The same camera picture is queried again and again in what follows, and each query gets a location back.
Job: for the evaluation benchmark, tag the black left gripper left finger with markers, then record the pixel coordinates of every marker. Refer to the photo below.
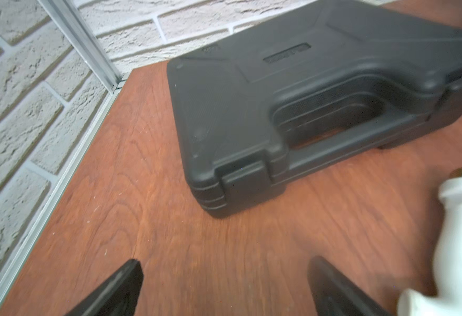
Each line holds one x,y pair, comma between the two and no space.
118,295

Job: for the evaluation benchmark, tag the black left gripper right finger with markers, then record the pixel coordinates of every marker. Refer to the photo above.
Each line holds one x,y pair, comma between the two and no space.
334,294

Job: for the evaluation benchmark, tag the white pipe fitting brass thread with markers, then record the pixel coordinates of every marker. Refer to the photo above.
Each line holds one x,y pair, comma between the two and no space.
447,260

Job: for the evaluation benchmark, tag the black plastic tool case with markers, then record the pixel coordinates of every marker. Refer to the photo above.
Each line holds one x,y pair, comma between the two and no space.
306,90

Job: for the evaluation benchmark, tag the aluminium left floor rail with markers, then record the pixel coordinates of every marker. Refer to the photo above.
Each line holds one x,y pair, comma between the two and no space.
37,143

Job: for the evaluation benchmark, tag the aluminium corner post left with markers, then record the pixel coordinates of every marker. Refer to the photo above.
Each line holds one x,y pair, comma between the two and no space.
70,22

